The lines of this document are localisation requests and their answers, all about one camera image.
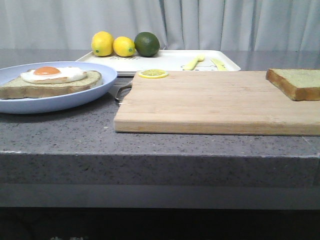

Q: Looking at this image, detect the yellow lemon slice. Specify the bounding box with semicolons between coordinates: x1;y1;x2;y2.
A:
138;68;169;79

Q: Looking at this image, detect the bread slice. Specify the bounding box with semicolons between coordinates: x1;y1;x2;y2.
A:
265;68;320;101
0;70;103;100

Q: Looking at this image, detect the light blue round plate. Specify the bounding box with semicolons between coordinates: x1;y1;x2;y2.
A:
0;61;118;114

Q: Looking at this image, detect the yellow plastic spoon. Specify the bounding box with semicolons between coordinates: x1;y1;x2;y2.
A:
182;54;205;71

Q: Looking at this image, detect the grey white curtain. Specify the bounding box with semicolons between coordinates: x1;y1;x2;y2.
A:
0;0;320;51

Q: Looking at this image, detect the wooden cutting board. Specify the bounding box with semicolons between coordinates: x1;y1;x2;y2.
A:
114;71;320;136

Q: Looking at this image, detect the yellow plastic knife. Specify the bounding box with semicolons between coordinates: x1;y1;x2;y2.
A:
211;58;228;71

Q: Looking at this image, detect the left yellow lemon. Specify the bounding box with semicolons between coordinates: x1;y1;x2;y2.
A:
91;31;114;57

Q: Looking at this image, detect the white rectangular tray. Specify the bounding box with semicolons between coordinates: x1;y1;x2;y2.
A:
77;50;241;76

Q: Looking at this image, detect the metal cutting board handle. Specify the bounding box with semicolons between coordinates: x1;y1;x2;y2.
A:
114;82;132;105

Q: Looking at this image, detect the green lime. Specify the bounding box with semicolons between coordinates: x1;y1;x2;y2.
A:
134;32;160;57

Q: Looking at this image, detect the fried egg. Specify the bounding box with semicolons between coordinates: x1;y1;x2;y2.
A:
20;66;87;84

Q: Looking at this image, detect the right yellow lemon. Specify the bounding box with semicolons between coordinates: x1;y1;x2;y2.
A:
113;36;136;57

